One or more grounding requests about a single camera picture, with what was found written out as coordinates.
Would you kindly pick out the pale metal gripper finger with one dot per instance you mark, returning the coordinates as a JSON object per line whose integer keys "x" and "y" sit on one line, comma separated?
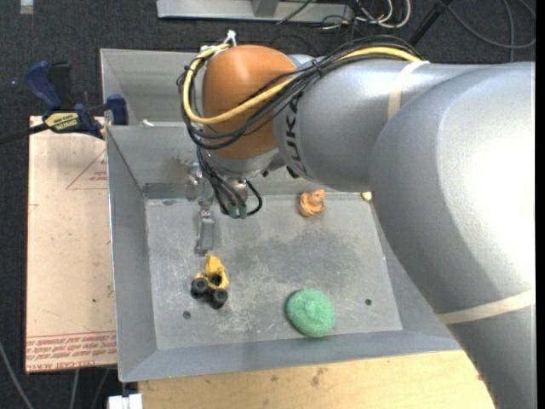
{"x": 193, "y": 183}
{"x": 206, "y": 232}

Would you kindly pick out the green round scrub sponge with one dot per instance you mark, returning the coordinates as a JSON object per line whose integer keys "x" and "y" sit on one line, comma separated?
{"x": 311, "y": 313}

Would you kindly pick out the yellow toy truck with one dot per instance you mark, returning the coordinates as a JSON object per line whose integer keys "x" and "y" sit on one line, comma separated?
{"x": 213, "y": 277}

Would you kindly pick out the grey metal bin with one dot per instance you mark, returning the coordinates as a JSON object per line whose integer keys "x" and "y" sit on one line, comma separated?
{"x": 272, "y": 254}

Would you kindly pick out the brown cardboard board, red print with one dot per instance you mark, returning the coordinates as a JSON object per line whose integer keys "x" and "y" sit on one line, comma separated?
{"x": 68, "y": 249}

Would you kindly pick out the pale yellow small object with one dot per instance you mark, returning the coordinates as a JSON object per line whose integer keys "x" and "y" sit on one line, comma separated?
{"x": 366, "y": 195}

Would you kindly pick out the orange toy duck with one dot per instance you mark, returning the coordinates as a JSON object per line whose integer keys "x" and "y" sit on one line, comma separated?
{"x": 311, "y": 205}

